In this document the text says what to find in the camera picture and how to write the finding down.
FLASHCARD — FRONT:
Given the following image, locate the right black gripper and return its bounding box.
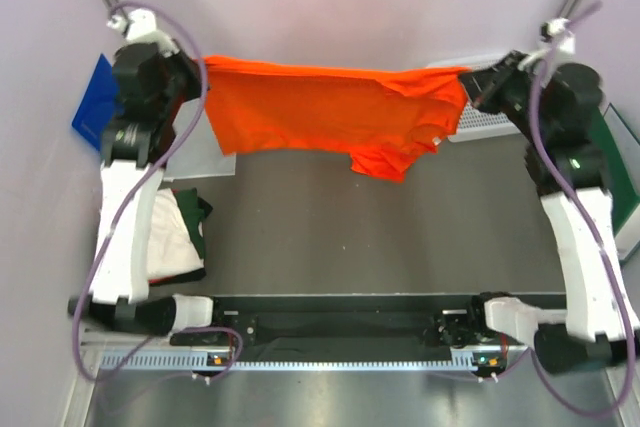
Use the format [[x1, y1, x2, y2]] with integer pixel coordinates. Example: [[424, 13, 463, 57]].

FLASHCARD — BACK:
[[458, 50, 552, 142]]

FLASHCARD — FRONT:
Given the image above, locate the white plastic basket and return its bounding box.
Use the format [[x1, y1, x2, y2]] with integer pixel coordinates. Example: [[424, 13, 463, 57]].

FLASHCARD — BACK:
[[426, 52, 519, 142]]

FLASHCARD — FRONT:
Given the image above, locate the orange t-shirt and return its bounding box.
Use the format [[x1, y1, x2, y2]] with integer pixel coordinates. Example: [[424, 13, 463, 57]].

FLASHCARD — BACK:
[[205, 56, 467, 182]]

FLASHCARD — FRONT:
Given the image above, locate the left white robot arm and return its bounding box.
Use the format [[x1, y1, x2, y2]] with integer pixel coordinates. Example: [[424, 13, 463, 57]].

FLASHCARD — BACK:
[[67, 40, 208, 337]]

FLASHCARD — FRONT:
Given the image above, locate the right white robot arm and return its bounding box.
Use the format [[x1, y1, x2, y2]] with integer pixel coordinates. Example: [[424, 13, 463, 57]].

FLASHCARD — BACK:
[[459, 52, 639, 375]]

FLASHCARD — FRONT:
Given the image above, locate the white folded t-shirt stack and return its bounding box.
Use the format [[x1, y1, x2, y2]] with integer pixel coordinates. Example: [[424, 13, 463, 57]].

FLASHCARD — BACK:
[[147, 189, 207, 284]]

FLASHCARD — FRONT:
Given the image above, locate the blue folder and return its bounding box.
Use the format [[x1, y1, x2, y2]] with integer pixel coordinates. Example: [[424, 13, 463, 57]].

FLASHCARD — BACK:
[[71, 54, 119, 152]]

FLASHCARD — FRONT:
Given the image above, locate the translucent plastic sheet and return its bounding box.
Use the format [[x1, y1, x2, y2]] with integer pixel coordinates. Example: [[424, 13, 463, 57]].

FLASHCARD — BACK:
[[164, 113, 236, 181]]

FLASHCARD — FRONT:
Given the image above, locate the green binder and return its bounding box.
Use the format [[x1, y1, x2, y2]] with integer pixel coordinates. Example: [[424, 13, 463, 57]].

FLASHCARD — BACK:
[[591, 104, 639, 264]]

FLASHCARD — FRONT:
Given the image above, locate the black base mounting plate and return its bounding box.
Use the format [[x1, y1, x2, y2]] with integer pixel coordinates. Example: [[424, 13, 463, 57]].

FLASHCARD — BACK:
[[168, 310, 529, 348]]

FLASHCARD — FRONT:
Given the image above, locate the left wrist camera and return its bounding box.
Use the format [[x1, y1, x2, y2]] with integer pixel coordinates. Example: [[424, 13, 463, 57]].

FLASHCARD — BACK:
[[107, 8, 180, 57]]

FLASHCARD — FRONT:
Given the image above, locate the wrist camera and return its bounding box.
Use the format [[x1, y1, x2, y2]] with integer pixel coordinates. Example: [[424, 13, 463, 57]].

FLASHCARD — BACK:
[[107, 8, 180, 57], [518, 18, 576, 73]]

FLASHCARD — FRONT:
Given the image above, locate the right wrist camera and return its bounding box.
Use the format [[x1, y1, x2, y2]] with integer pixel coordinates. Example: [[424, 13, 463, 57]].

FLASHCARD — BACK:
[[518, 18, 576, 73]]

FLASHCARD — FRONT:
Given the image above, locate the grey slotted cable duct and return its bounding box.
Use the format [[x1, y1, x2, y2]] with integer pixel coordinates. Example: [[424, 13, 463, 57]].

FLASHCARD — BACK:
[[99, 349, 506, 371]]

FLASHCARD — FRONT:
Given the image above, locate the aluminium rail frame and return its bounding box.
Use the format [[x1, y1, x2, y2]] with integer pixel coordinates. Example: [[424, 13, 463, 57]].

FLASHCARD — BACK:
[[62, 309, 640, 427]]

